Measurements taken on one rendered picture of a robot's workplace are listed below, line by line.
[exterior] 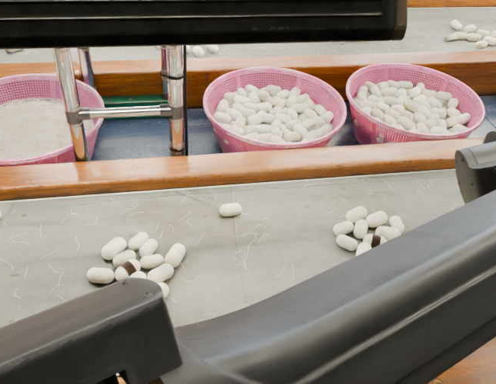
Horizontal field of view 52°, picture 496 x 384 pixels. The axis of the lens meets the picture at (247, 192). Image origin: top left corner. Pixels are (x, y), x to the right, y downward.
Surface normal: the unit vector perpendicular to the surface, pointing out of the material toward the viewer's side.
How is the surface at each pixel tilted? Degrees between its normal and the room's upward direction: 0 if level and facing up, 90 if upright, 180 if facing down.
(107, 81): 90
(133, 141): 0
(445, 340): 52
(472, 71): 90
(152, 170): 0
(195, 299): 0
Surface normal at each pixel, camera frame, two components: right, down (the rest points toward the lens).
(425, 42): 0.07, -0.74
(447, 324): 0.47, 0.00
